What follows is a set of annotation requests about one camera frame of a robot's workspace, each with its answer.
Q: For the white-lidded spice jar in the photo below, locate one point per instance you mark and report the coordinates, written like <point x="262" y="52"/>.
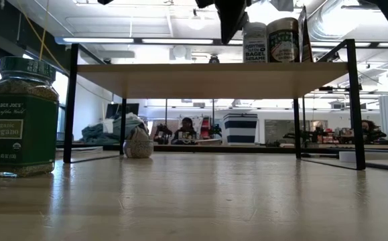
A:
<point x="255" y="43"/>

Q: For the gold-lidded furikake jar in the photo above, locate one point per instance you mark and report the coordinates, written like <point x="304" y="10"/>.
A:
<point x="283" y="41"/>

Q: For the wooden shelf black metal frame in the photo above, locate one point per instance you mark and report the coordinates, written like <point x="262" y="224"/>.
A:
<point x="213" y="80"/>

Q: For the orange taco seasoning packet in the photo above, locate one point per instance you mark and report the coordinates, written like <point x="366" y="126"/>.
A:
<point x="306" y="47"/>

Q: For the green-lidded oregano jar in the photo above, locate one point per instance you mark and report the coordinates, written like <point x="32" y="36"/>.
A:
<point x="19" y="134"/>

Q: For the black background robot arm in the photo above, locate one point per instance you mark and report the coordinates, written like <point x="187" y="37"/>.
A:
<point x="307" y="136"/>

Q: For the round white ceiling lamp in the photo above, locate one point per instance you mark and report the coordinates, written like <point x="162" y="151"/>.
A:
<point x="196" y="22"/>

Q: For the black monitor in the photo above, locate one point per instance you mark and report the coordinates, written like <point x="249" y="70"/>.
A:
<point x="113" y="109"/>

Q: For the patterned white cloth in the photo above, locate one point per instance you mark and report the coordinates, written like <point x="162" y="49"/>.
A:
<point x="198" y="122"/>

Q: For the white navy striped bin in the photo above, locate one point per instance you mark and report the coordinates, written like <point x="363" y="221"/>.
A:
<point x="240" y="129"/>

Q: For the red chair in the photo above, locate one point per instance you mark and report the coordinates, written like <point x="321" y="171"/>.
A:
<point x="206" y="127"/>

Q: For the person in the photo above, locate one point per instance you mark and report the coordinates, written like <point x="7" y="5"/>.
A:
<point x="371" y="130"/>
<point x="186" y="129"/>

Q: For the teal pile of clothes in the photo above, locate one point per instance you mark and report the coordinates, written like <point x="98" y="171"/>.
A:
<point x="96" y="134"/>

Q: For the black ceiling camera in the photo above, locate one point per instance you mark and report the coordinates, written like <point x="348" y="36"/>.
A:
<point x="213" y="60"/>

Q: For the silver ventilation duct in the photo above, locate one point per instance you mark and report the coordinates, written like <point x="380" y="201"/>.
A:
<point x="331" y="23"/>

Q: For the black camera stand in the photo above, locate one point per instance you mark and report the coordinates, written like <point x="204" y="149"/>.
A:
<point x="334" y="89"/>

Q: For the black aluminium table frame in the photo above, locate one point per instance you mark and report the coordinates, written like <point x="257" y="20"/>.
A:
<point x="213" y="148"/>

